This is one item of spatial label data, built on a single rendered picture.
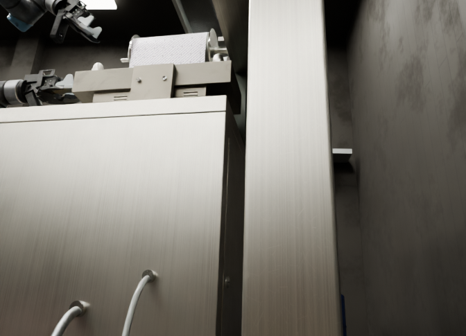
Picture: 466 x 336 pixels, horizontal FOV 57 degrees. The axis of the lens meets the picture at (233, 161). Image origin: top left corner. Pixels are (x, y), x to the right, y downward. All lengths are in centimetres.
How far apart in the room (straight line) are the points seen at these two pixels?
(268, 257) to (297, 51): 16
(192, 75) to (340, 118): 487
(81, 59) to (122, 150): 578
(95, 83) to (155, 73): 16
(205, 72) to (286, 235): 80
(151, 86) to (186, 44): 36
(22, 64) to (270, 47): 646
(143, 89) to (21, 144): 30
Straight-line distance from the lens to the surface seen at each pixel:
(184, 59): 134
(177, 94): 105
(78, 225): 93
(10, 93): 150
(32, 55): 679
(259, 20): 36
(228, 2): 107
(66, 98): 144
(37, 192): 100
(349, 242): 530
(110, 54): 661
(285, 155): 30
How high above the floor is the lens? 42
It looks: 22 degrees up
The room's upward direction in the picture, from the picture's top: 2 degrees clockwise
